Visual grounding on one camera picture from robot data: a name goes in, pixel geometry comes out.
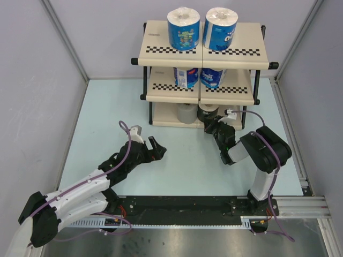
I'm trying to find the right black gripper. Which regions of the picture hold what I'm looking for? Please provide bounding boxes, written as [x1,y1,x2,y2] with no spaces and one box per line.
[204,115,229,150]

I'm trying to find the white roll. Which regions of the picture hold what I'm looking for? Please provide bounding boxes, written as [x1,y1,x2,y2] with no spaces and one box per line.
[197,103,219,123]

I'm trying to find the grey paper roll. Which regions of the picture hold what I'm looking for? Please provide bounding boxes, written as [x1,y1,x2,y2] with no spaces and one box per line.
[177,103,198,124]

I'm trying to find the blue Tempo paper roll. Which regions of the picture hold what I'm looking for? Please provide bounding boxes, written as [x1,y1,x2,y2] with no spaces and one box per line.
[200,68,227,88]

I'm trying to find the blue-wrapped roll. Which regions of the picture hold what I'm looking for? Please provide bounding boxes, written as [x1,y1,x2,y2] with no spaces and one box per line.
[203,7,238,51]
[173,67,199,89]
[167,7,200,51]

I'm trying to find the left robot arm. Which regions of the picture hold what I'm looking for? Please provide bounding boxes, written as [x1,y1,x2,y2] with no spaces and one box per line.
[18,137,167,247]

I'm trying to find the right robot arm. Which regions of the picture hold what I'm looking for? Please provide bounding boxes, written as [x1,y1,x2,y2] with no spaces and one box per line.
[204,114,292,215]

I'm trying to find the beige three-tier shelf rack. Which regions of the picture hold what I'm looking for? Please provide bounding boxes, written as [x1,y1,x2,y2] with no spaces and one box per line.
[131,20,279,130]

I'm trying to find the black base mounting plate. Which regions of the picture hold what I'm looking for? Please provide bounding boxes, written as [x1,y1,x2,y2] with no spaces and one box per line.
[104,196,279,226]

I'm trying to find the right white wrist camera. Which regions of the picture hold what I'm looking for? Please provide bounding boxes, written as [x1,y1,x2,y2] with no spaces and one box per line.
[221,109,237,123]

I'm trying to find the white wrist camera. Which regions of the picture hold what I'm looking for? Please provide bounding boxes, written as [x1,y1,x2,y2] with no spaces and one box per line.
[129,125,145,144]
[221,109,237,123]

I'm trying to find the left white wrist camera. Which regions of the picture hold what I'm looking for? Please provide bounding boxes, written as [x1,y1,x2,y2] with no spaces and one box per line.
[129,125,145,144]

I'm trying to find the white slotted cable duct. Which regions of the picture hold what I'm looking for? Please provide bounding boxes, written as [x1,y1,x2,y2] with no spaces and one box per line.
[47,215,254,230]

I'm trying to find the aluminium frame rail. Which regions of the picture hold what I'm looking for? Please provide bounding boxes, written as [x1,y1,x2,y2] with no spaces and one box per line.
[38,195,331,217]

